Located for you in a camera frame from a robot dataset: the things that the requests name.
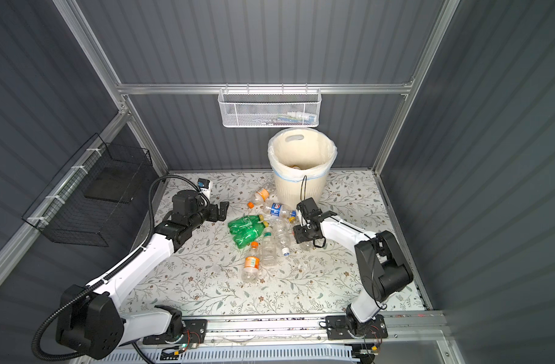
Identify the clear bottle orange label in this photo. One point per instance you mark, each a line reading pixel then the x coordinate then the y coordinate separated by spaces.
pixel 251 267

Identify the aluminium front rail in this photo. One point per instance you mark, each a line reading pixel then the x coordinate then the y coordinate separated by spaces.
pixel 316 328

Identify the green soda bottle yellow cap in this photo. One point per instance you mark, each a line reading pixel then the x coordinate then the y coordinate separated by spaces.
pixel 249 234

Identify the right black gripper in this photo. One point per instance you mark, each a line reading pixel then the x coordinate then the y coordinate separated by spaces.
pixel 299 236

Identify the white wire wall basket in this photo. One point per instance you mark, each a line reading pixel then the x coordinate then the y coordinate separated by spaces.
pixel 237 109

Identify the white ribbed trash bin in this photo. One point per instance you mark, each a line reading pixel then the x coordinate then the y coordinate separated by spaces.
pixel 312 151

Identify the items in white basket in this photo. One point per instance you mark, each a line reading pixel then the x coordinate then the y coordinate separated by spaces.
pixel 291 118

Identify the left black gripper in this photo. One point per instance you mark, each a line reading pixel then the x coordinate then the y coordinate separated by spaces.
pixel 213 216

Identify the Pepsi bottle near bin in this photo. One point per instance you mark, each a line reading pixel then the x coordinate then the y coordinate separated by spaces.
pixel 277 210

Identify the black wire wall basket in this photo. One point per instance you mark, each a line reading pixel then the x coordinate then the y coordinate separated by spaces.
pixel 100 202

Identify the small bottle orange cap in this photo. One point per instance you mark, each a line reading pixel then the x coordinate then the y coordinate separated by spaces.
pixel 259 197

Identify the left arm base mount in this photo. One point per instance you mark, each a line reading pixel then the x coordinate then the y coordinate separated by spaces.
pixel 191 331

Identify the clear bottle white cap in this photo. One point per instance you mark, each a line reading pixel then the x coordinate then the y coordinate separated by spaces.
pixel 282 238

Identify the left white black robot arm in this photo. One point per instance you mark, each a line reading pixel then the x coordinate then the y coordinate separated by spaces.
pixel 89 320

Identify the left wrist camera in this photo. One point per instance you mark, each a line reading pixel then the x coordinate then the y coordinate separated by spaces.
pixel 205 186

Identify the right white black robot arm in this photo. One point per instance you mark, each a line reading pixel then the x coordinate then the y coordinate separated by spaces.
pixel 383 269

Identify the clear bottle red label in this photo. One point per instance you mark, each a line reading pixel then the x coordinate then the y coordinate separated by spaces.
pixel 307 246

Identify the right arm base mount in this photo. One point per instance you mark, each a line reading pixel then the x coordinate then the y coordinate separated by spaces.
pixel 341 327

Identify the clear bottle green cap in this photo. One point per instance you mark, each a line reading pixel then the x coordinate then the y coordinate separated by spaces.
pixel 269 250

